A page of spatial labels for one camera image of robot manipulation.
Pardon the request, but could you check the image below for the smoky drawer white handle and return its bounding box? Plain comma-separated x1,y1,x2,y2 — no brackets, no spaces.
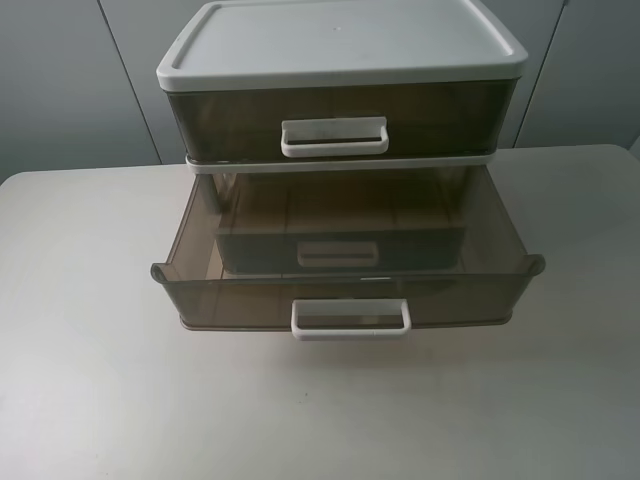
168,80,516,164
151,166,545,340

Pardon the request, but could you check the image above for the smoky lower drawer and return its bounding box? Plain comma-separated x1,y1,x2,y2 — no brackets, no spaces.
217,226,466,275

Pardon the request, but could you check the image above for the white plastic drawer cabinet frame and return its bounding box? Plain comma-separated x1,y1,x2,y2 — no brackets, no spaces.
156,1,528,175

